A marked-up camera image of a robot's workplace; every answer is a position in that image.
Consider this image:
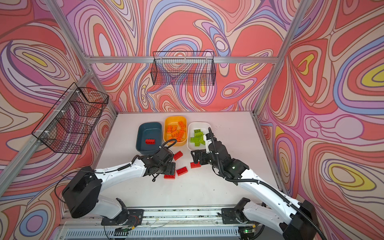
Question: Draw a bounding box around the red lego brick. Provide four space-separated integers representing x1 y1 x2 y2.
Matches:
164 175 176 180
145 139 156 145
190 162 201 169
176 167 188 176
174 151 183 161

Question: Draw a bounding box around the long green lego brick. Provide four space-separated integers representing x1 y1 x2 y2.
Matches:
190 137 200 143

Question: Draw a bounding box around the green lego brick top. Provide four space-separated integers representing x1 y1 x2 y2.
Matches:
194 132 204 138

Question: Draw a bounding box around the orange lego chassis plate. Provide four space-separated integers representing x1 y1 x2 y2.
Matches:
172 130 185 142

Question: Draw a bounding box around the orange lego brick bottom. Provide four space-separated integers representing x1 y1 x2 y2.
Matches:
167 125 173 133

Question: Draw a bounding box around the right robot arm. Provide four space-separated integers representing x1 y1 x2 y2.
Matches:
191 133 326 240

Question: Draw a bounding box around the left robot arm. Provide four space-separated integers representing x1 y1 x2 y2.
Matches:
62 147 176 225

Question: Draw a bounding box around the red lego brick bottom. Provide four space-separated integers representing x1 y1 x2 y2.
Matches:
164 175 176 180

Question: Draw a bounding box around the dark teal plastic bin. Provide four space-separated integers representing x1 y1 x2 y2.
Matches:
136 122 163 155

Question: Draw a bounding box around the white plastic bin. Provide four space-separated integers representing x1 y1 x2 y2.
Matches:
187 122 211 151

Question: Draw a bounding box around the yellow plastic bin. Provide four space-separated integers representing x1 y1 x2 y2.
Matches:
163 116 188 146

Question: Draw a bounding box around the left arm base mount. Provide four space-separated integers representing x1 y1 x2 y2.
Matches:
101 209 144 227

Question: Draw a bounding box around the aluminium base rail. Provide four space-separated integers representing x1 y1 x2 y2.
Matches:
54 204 284 240

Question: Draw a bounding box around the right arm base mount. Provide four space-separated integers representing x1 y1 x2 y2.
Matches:
218 208 256 225

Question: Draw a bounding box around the black wire basket back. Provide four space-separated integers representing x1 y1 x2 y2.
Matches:
151 51 217 86

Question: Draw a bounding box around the black wire basket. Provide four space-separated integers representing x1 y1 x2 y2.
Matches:
32 83 109 155
151 51 217 86

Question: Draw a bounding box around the black wire basket left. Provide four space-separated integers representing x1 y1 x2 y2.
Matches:
32 83 109 155

